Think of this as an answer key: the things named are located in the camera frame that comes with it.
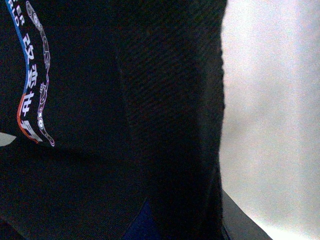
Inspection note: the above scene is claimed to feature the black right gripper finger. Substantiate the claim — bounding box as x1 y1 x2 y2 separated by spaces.
222 190 272 240

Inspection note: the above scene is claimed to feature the black printed t-shirt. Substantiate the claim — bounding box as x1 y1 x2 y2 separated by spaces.
0 0 228 240

